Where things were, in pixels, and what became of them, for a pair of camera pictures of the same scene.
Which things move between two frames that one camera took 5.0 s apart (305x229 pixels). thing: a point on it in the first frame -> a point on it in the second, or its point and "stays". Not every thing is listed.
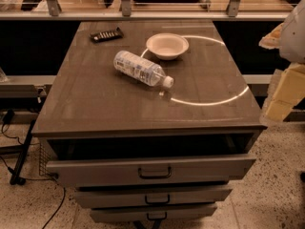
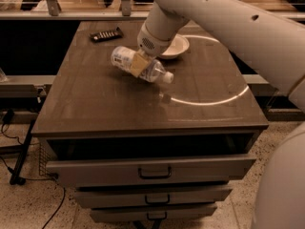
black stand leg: (16, 177) stays
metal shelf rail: (54, 11) stays
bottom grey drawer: (132, 213) stays
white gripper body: (294, 37) -> (151, 47)
